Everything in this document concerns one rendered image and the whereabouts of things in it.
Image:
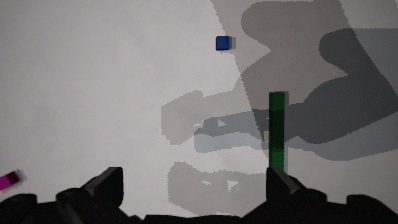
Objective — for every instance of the small dark blue cube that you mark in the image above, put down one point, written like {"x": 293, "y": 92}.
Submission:
{"x": 222, "y": 42}

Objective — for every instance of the dark green rod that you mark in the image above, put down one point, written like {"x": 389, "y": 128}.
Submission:
{"x": 276, "y": 129}

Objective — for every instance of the magenta rod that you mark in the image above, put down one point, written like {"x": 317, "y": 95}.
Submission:
{"x": 8, "y": 180}

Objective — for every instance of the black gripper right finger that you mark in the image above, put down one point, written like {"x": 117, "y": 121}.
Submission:
{"x": 288, "y": 201}

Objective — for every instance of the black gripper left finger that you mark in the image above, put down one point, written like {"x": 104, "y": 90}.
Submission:
{"x": 96, "y": 202}

